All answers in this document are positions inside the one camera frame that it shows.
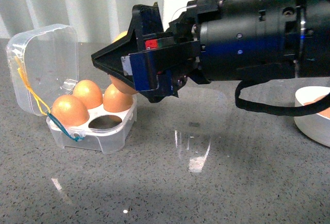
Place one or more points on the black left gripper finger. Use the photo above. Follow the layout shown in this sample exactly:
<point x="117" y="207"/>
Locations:
<point x="145" y="26"/>

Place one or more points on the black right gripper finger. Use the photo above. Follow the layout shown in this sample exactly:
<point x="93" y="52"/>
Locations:
<point x="155" y="73"/>

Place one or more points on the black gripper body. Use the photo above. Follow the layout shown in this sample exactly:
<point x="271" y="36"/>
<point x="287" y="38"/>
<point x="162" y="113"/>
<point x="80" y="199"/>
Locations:
<point x="245" y="40"/>

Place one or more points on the brown egg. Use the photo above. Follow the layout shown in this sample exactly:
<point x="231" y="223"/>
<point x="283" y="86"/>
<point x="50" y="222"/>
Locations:
<point x="89" y="93"/>
<point x="70" y="111"/>
<point x="115" y="101"/>
<point x="120" y="85"/>
<point x="326" y="112"/>

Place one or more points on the clear plastic egg box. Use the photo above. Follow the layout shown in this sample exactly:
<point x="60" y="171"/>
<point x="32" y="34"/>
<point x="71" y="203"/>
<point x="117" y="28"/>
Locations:
<point x="50" y="57"/>

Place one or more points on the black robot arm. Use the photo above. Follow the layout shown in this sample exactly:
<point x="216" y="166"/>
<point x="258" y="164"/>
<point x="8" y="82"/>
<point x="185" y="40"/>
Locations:
<point x="313" y="58"/>

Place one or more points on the brown egg in bowl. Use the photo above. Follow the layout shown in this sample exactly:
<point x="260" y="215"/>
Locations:
<point x="326" y="112"/>

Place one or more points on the grey curtain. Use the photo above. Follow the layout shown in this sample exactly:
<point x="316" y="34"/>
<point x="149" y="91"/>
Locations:
<point x="94" y="20"/>

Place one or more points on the blue rubber band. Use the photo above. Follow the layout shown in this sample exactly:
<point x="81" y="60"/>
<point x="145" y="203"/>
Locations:
<point x="62" y="128"/>

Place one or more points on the white bowl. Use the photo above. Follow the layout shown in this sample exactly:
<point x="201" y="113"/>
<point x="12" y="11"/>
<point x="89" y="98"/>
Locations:
<point x="314" y="126"/>

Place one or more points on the yellow rubber band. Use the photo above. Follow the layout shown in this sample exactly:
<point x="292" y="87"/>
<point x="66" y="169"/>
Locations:
<point x="42" y="106"/>

